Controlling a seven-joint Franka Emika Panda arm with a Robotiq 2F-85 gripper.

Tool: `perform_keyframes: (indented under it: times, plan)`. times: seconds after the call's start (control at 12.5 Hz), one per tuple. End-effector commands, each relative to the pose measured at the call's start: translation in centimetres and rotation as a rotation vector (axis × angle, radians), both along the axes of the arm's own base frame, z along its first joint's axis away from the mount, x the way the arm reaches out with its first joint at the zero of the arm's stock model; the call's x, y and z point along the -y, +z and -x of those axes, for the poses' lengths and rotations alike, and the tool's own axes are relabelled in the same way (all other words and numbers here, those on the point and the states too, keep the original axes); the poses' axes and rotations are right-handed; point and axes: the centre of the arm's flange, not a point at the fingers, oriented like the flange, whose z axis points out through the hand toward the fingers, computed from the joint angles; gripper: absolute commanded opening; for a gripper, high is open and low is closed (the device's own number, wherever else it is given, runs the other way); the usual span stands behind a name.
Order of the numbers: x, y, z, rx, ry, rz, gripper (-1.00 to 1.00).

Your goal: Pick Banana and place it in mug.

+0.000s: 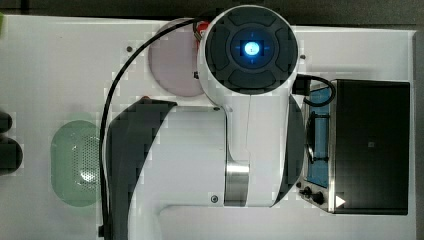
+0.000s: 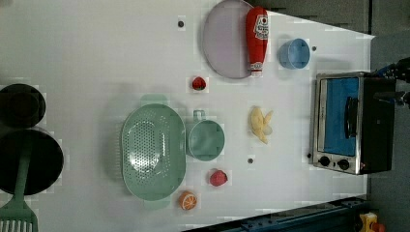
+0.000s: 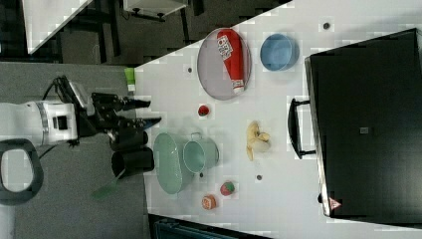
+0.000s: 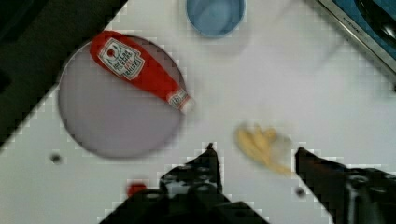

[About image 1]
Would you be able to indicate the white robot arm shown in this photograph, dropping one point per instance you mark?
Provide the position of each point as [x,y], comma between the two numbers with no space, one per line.
[244,149]

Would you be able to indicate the lilac round plate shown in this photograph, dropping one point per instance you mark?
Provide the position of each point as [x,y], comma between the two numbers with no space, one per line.
[172,60]

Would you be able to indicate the red ketchup bottle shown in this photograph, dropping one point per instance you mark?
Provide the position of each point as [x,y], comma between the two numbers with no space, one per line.
[198,30]

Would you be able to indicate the green perforated colander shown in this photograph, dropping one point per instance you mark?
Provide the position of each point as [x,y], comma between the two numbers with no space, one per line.
[75,174]

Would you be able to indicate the black toaster oven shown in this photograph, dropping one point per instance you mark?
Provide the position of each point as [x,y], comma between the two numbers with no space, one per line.
[358,148]

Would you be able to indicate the large black pan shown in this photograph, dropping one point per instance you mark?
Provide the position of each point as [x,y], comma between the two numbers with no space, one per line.
[11,156]

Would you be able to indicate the small black pot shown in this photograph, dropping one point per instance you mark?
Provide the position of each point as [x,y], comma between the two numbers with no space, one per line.
[6,122]

